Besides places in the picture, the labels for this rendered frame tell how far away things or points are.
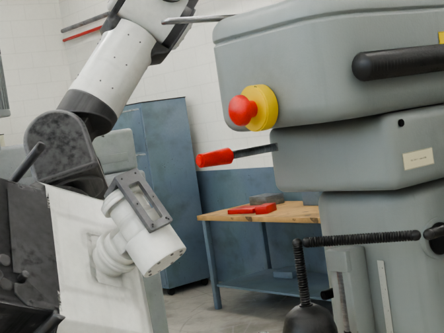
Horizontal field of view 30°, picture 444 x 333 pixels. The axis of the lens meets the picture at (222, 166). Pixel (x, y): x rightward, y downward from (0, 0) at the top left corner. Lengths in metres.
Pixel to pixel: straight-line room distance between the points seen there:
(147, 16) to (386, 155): 0.47
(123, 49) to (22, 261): 0.41
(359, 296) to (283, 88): 0.31
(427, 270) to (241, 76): 0.36
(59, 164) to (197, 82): 7.52
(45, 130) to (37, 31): 9.76
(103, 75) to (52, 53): 9.75
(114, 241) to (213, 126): 7.50
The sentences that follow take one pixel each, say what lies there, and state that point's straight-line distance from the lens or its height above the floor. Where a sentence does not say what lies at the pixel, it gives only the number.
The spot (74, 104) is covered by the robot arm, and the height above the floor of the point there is 1.81.
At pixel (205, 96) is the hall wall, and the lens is 8.62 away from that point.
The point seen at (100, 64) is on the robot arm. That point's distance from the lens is 1.31.
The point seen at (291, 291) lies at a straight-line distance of 6.98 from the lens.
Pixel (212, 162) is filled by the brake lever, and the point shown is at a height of 1.70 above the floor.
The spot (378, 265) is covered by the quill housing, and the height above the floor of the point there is 1.52.
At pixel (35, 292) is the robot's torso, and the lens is 1.05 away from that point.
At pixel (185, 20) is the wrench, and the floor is 1.89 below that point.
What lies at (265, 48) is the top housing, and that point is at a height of 1.83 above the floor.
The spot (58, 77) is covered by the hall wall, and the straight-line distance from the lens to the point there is 11.03.
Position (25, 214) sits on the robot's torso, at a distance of 1.12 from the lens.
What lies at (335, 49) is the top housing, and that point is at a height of 1.82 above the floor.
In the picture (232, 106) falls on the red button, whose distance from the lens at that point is 1.05.
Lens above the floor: 1.76
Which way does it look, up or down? 4 degrees down
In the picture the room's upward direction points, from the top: 8 degrees counter-clockwise
